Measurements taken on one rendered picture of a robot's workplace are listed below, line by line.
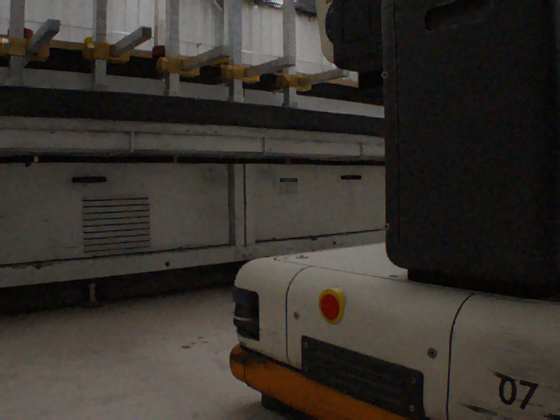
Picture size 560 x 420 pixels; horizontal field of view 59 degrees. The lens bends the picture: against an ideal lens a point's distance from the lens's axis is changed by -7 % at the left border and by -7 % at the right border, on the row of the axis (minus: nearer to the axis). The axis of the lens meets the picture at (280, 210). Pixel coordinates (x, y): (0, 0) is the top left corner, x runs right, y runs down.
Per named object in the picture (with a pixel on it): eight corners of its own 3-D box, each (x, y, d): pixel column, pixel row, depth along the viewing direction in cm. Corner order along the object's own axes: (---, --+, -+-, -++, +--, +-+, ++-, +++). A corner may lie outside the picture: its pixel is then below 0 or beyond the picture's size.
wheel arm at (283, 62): (296, 68, 166) (296, 55, 166) (288, 66, 164) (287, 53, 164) (223, 88, 200) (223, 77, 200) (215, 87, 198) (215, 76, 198)
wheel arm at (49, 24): (60, 35, 120) (60, 18, 120) (46, 33, 118) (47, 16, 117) (23, 69, 154) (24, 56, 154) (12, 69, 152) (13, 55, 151)
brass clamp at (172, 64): (200, 74, 171) (200, 59, 171) (163, 70, 163) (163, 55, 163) (191, 78, 176) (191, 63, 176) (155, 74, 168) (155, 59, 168)
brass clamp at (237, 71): (260, 81, 187) (260, 67, 187) (229, 77, 179) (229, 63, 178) (250, 83, 192) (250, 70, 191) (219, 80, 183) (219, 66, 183)
